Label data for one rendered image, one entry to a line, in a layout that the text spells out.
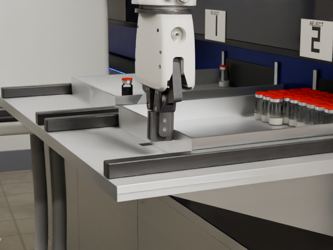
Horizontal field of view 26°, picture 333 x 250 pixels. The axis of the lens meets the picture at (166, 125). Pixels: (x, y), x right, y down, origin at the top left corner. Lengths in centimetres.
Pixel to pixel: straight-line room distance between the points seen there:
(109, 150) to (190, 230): 66
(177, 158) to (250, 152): 11
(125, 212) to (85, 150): 103
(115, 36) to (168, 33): 133
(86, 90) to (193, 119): 27
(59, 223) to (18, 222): 139
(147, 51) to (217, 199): 23
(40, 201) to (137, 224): 27
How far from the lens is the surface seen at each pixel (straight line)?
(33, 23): 181
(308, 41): 118
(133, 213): 197
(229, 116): 124
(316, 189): 109
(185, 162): 90
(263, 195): 104
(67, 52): 183
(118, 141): 106
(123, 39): 216
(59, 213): 202
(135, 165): 88
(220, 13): 143
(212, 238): 155
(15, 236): 325
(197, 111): 121
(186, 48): 91
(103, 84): 150
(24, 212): 355
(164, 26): 91
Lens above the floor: 112
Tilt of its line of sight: 12 degrees down
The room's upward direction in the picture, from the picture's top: straight up
